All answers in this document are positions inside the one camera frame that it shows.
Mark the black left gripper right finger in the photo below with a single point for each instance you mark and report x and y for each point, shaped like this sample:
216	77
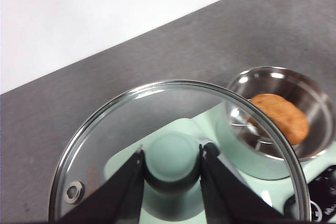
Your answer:
228	200

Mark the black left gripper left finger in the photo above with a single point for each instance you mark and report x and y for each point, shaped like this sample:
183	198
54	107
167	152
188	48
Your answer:
118	197

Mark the glass lid with green knob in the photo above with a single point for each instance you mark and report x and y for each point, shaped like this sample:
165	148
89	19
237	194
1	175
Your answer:
170	153

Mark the brown potato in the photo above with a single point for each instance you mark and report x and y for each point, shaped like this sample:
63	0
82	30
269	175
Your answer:
286	119

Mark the mint green grill lid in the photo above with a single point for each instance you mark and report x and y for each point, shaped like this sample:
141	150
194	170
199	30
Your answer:
173	208

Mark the silver control knob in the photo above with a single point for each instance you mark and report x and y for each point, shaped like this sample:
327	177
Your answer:
316	213

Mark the mint green breakfast machine base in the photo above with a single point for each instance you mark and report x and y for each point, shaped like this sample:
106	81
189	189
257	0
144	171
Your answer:
323	190

